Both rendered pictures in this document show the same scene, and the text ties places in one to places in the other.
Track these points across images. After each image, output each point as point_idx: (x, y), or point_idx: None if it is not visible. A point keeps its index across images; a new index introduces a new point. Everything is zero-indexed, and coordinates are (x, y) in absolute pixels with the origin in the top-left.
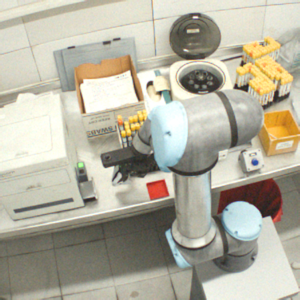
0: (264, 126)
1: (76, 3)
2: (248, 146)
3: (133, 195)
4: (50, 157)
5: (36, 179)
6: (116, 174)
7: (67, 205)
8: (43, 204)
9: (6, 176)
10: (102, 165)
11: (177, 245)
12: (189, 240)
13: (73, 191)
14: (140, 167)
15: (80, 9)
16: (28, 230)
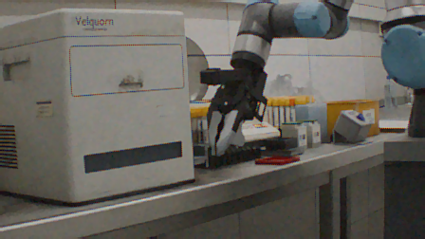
0: (336, 102)
1: (34, 3)
2: (329, 138)
3: (252, 168)
4: (164, 10)
5: (139, 57)
6: (218, 129)
7: (173, 167)
8: (135, 154)
9: (98, 29)
10: (213, 76)
11: (413, 25)
12: (420, 7)
13: (185, 121)
14: (258, 91)
15: (38, 14)
16: (119, 212)
